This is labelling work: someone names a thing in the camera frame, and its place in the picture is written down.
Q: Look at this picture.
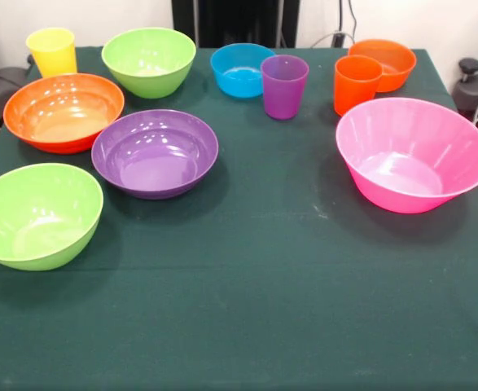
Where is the purple plastic cup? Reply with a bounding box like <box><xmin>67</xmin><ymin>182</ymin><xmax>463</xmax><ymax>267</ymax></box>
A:
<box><xmin>261</xmin><ymin>55</ymin><xmax>309</xmax><ymax>121</ymax></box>

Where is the orange plastic cup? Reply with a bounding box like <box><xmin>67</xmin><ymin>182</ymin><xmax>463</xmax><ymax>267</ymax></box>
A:
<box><xmin>333</xmin><ymin>55</ymin><xmax>385</xmax><ymax>118</ymax></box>

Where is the pink plastic bowl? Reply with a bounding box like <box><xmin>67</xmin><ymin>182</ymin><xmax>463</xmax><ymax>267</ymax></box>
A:
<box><xmin>335</xmin><ymin>96</ymin><xmax>478</xmax><ymax>215</ymax></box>

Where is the small orange plastic bowl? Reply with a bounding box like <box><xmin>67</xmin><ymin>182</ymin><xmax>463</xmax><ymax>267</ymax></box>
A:
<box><xmin>347</xmin><ymin>38</ymin><xmax>418</xmax><ymax>94</ymax></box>

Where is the purple plastic bowl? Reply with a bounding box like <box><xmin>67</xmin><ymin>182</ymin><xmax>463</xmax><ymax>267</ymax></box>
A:
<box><xmin>90</xmin><ymin>108</ymin><xmax>220</xmax><ymax>200</ymax></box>

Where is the dark green tablecloth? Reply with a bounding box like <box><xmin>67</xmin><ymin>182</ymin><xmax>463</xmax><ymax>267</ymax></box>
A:
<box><xmin>0</xmin><ymin>45</ymin><xmax>478</xmax><ymax>391</ymax></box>

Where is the blue plastic bowl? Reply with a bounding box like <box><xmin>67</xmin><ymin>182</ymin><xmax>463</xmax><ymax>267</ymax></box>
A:
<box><xmin>209</xmin><ymin>43</ymin><xmax>278</xmax><ymax>99</ymax></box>

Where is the lime green plastic bowl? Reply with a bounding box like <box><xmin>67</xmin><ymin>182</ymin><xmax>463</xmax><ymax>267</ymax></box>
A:
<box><xmin>101</xmin><ymin>27</ymin><xmax>197</xmax><ymax>99</ymax></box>
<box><xmin>0</xmin><ymin>162</ymin><xmax>104</xmax><ymax>272</ymax></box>

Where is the wide orange plastic bowl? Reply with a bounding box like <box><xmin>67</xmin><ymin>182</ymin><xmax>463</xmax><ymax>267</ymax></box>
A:
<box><xmin>2</xmin><ymin>72</ymin><xmax>125</xmax><ymax>155</ymax></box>

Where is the yellow plastic cup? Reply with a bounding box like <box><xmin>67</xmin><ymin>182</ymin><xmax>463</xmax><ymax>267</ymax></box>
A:
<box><xmin>25</xmin><ymin>27</ymin><xmax>78</xmax><ymax>79</ymax></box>

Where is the black stand with knob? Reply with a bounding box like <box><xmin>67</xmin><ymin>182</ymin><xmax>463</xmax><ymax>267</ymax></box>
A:
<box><xmin>452</xmin><ymin>58</ymin><xmax>478</xmax><ymax>138</ymax></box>

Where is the black office chair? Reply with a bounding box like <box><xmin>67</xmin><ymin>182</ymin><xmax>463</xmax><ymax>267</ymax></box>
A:
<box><xmin>0</xmin><ymin>30</ymin><xmax>32</xmax><ymax>131</ymax></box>

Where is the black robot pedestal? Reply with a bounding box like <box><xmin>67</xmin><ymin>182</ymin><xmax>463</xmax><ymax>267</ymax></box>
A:
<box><xmin>172</xmin><ymin>0</ymin><xmax>300</xmax><ymax>49</ymax></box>

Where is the grey cable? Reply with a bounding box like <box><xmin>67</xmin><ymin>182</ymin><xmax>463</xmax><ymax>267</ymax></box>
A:
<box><xmin>309</xmin><ymin>31</ymin><xmax>356</xmax><ymax>49</ymax></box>

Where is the black hanging cable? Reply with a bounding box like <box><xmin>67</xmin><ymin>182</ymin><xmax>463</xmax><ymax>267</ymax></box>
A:
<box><xmin>346</xmin><ymin>0</ymin><xmax>361</xmax><ymax>34</ymax></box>

